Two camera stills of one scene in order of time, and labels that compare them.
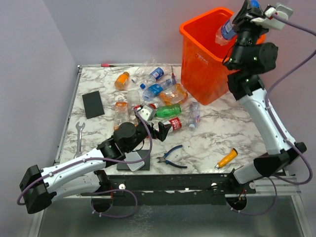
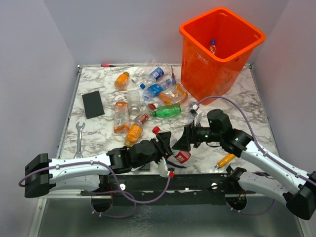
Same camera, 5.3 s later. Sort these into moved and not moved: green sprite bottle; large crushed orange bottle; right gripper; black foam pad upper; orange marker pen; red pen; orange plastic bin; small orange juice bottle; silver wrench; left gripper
Moved: right gripper; left gripper
Not moved: small orange juice bottle; orange marker pen; large crushed orange bottle; black foam pad upper; orange plastic bin; silver wrench; green sprite bottle; red pen
